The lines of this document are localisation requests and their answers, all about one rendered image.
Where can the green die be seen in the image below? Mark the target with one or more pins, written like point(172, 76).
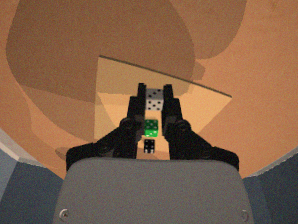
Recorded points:
point(151, 128)

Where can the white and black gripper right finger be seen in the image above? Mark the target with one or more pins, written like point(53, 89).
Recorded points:
point(188, 145)

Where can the tan flat mat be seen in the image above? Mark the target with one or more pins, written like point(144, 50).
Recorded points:
point(117, 80)

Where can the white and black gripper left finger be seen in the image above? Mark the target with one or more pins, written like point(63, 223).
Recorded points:
point(119, 143)

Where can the white die with black pips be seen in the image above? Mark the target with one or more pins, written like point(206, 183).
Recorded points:
point(154, 99)

